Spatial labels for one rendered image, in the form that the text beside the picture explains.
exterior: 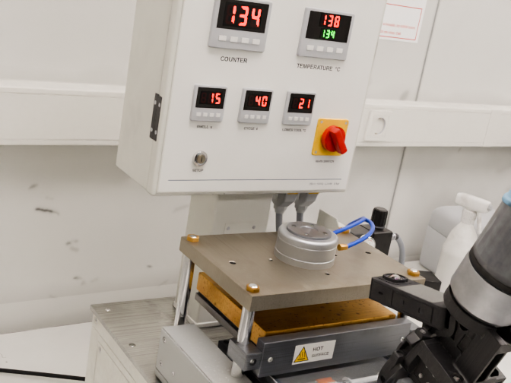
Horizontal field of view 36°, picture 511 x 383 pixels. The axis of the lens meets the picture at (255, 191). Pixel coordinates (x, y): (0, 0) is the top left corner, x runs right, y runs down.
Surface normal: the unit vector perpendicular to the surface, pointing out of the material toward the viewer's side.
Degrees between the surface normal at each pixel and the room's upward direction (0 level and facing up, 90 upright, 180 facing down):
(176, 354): 90
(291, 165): 90
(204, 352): 0
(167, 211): 90
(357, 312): 0
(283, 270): 0
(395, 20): 90
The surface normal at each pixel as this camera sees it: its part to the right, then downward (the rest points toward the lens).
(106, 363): -0.84, 0.01
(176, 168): 0.52, 0.33
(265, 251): 0.17, -0.94
